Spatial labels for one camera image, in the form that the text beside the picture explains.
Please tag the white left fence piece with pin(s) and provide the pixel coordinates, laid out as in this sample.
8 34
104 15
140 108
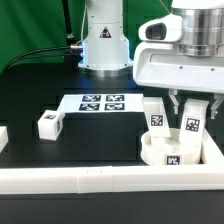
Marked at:
3 137

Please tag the white sheet with tags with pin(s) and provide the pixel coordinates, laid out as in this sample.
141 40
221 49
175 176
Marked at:
101 103

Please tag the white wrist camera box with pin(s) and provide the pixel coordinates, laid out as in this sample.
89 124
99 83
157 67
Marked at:
165 29

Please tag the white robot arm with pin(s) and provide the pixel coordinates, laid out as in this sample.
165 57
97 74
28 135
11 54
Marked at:
183 50

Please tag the white right fence bar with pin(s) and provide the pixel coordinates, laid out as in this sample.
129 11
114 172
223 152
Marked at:
210 152

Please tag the black vertical pole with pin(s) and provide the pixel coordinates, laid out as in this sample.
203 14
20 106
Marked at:
68 27

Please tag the white round stool seat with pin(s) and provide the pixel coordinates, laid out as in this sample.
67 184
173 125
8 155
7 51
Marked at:
171 152

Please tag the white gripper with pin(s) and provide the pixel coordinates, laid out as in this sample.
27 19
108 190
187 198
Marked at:
161 65

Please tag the white fence bar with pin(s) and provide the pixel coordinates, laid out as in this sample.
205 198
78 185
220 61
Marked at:
111 179
210 152

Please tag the white front fence bar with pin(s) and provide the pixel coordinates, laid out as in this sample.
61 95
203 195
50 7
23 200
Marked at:
111 179

